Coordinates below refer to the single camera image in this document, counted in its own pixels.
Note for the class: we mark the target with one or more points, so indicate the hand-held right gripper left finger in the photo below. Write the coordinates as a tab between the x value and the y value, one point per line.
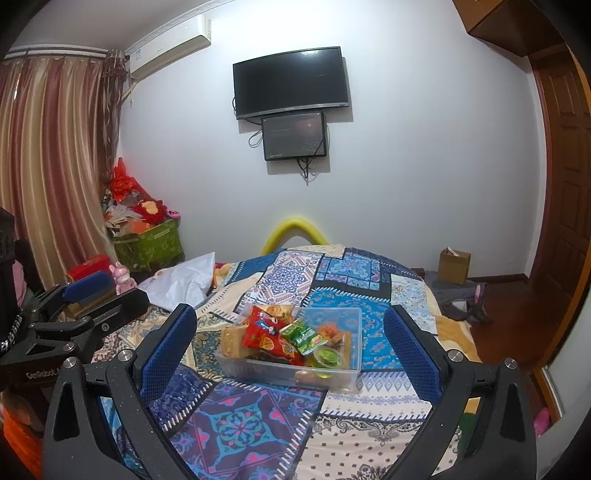
168	350

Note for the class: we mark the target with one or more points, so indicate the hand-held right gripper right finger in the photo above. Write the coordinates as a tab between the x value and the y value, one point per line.
411	355

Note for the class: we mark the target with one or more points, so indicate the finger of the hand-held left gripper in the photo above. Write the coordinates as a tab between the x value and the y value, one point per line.
129	304
87	284

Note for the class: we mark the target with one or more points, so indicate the clear plastic box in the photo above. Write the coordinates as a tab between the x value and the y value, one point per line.
341	364

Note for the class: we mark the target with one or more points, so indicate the orange fried snack packet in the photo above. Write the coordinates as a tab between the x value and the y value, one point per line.
332	333

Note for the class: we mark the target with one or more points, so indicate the green jelly cup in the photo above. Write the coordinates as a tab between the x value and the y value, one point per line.
328	357

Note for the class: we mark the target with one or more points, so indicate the red snack packet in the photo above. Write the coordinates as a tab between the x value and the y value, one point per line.
261	332

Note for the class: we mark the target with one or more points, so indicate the orange beige snack packet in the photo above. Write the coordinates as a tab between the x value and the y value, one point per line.
272	313

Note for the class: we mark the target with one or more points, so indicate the green snack packet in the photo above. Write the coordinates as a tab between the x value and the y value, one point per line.
300	337

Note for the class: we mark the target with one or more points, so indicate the red box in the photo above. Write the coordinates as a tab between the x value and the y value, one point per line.
90	267

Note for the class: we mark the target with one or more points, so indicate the pink toy figure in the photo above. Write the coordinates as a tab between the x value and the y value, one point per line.
122	277

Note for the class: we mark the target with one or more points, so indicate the white pillow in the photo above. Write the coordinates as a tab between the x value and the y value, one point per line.
180	281

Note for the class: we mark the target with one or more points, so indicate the square cracker packet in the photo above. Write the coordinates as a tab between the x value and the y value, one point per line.
231	341

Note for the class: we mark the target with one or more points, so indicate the green storage box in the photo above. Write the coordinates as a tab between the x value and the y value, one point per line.
152	244

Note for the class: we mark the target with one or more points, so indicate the black pink plush toy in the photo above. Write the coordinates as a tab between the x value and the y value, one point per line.
27	258

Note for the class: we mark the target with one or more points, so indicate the grey clothes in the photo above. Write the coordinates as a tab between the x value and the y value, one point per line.
457	300

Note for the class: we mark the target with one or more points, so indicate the orange cloth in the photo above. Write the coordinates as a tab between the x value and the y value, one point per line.
18	443

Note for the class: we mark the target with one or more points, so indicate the red plush toy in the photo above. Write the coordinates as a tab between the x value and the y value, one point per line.
150	210

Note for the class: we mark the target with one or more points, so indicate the cardboard box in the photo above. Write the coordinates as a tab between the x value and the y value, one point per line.
455	267

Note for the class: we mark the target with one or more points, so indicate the red plastic bag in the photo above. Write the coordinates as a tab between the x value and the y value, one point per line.
122	182

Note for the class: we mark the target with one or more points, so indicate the brown snack packet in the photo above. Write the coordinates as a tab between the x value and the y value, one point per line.
304	376

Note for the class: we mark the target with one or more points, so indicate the striped brown curtain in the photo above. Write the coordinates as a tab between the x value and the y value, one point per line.
55	161

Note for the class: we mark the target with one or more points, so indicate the pink cloth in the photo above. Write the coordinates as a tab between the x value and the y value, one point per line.
542	422

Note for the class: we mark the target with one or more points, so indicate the yellow foam tube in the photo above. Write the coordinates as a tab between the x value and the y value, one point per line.
291	226

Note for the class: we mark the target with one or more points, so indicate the wooden door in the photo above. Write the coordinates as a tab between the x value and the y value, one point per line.
563	184

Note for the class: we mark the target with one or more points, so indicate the small black monitor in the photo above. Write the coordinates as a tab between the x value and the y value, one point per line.
293	136

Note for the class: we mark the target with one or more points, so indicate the white air conditioner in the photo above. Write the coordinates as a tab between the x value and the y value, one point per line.
171	44

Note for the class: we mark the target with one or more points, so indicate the wooden wardrobe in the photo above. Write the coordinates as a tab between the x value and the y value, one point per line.
503	23

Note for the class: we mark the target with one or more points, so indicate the wall television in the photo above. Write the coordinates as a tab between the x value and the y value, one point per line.
291	81

